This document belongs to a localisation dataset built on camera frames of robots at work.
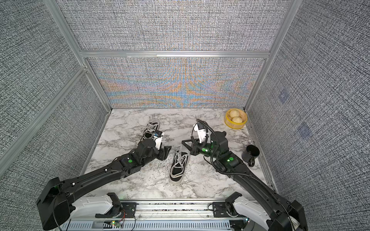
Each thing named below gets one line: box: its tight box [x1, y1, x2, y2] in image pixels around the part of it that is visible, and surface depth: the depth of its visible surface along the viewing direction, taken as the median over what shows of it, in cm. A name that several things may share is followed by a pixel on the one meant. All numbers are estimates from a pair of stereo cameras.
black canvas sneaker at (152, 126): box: [141, 118, 161, 140], surface depth 105 cm
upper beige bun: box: [228, 109, 241, 118], surface depth 112 cm
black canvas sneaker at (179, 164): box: [168, 144, 191, 185], surface depth 83 cm
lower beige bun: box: [231, 116, 244, 124], surface depth 106 cm
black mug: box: [241, 144, 260, 168], surface depth 88 cm
